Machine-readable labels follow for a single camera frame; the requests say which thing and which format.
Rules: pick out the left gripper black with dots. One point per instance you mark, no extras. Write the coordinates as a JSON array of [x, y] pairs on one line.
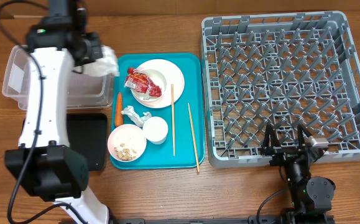
[[94, 38]]

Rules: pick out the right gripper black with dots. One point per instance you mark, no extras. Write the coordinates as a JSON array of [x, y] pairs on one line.
[[283, 154]]

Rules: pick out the white paper napkin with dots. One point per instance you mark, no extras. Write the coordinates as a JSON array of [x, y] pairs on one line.
[[107, 65]]

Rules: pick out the red snack wrapper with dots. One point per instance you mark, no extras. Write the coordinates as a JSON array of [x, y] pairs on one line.
[[141, 83]]

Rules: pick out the white small bowl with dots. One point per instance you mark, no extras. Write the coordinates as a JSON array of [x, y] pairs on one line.
[[158, 79]]

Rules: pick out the grey paper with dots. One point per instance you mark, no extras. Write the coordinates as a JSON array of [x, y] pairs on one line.
[[134, 117]]

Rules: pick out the wooden chopstick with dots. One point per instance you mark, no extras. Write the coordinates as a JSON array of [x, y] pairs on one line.
[[173, 118], [194, 139]]

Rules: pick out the pink bowl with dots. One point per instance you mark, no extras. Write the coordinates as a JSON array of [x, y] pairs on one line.
[[129, 134]]

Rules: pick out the white paper cup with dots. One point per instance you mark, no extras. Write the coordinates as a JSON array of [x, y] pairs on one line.
[[155, 130]]

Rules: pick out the rice and peanut leftovers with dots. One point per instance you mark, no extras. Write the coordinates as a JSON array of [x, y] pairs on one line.
[[125, 153]]

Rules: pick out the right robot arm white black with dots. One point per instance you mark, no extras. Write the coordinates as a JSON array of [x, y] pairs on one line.
[[311, 196]]

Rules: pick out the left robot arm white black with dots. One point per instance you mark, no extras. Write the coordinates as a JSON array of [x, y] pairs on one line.
[[49, 45]]

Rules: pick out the grey dishwasher rack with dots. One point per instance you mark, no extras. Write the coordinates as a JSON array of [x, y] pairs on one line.
[[284, 70]]

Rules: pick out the clear plastic bin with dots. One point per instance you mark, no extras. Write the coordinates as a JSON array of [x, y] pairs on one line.
[[84, 91]]

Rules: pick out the orange carrot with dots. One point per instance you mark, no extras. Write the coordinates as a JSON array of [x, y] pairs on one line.
[[118, 118]]

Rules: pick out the black tray bin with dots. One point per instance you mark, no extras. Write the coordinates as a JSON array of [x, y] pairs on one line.
[[88, 140]]

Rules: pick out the teal plastic tray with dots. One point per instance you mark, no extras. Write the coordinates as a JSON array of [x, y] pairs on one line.
[[160, 156]]

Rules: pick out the white plate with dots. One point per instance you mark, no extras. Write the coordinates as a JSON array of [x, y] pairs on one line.
[[172, 74]]

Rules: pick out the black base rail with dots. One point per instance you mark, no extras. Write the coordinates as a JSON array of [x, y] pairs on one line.
[[266, 219]]

